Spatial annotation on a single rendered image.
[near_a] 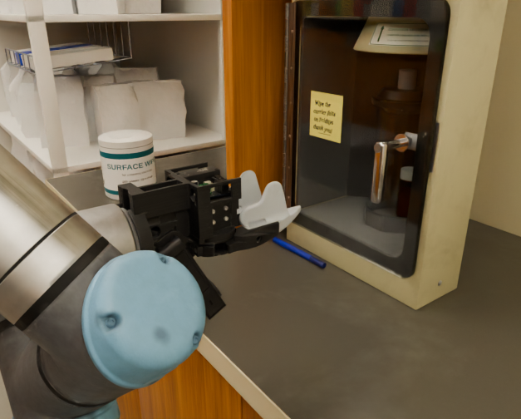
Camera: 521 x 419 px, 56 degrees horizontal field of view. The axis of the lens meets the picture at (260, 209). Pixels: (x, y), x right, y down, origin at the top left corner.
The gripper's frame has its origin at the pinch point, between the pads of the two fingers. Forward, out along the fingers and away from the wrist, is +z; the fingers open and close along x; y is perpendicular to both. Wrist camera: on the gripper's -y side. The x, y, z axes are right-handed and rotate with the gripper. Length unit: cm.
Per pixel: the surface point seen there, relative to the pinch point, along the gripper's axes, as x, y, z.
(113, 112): 123, -10, 24
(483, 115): -5.4, 9.0, 32.5
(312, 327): 1.1, -20.5, 6.8
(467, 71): -5.4, 15.4, 26.6
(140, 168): 65, -13, 9
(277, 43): 31.7, 17.2, 23.9
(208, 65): 127, 3, 65
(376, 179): -0.3, 1.1, 16.5
